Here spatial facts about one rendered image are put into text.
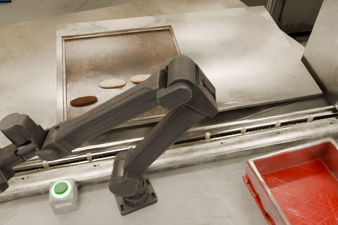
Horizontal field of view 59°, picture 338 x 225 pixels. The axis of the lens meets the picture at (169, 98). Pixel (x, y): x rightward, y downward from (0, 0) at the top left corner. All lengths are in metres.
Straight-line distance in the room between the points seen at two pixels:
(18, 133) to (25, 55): 0.91
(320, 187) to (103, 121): 0.75
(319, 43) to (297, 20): 1.89
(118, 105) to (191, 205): 0.46
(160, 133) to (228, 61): 0.71
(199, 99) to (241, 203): 0.50
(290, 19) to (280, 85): 1.94
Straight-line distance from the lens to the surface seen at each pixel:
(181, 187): 1.01
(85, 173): 1.02
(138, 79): 1.20
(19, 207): 1.07
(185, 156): 1.03
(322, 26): 1.37
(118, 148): 1.07
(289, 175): 1.11
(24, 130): 0.79
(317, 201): 1.10
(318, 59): 1.40
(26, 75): 1.53
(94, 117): 0.69
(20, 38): 1.82
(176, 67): 0.59
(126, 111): 0.65
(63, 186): 0.96
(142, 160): 0.79
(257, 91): 1.26
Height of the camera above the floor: 1.69
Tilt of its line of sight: 43 degrees down
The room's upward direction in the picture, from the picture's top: 1 degrees clockwise
